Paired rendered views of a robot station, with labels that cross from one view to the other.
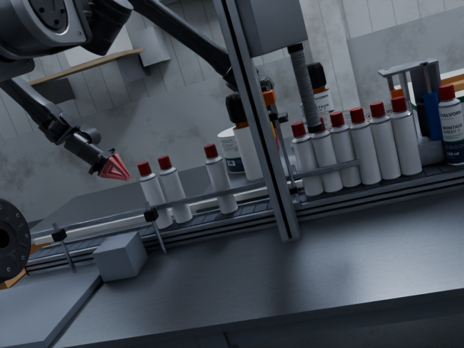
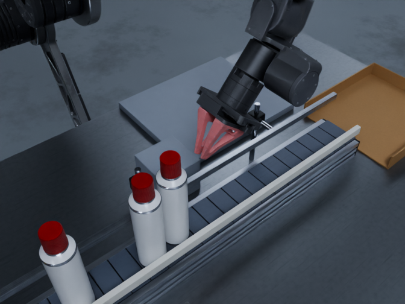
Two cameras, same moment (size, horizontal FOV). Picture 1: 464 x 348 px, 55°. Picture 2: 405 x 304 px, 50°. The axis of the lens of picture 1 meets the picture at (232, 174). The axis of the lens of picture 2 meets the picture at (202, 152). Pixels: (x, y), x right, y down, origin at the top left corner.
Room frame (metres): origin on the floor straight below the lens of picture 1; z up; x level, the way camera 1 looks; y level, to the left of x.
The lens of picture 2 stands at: (1.60, -0.12, 1.56)
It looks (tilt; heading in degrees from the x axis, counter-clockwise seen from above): 44 degrees down; 126
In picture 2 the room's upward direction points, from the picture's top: straight up
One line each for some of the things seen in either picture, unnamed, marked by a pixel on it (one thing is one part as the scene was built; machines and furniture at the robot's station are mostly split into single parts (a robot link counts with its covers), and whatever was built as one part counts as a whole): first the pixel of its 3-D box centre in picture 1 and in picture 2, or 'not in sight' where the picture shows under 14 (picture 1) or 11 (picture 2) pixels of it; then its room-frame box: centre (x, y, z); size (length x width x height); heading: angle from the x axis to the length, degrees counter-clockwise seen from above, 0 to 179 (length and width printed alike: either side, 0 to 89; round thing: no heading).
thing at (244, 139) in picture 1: (248, 136); not in sight; (1.49, -0.09, 1.03); 0.09 x 0.09 x 0.30
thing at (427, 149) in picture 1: (416, 114); not in sight; (1.18, -0.53, 1.01); 0.14 x 0.13 x 0.26; 75
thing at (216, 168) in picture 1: (219, 179); (66, 271); (1.24, 0.04, 0.98); 0.05 x 0.05 x 0.20
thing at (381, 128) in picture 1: (384, 141); not in sight; (1.12, -0.40, 0.98); 0.05 x 0.05 x 0.20
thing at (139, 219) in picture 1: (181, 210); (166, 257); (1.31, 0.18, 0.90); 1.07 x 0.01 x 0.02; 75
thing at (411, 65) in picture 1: (406, 66); not in sight; (1.19, -0.53, 1.14); 0.14 x 0.11 x 0.01; 75
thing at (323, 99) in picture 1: (320, 99); not in sight; (1.74, -0.41, 1.04); 0.09 x 0.09 x 0.29
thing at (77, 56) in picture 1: (97, 43); not in sight; (4.17, 0.79, 1.69); 0.49 x 0.40 x 0.27; 75
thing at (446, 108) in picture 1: (452, 125); not in sight; (1.08, -0.56, 0.98); 0.05 x 0.05 x 0.20
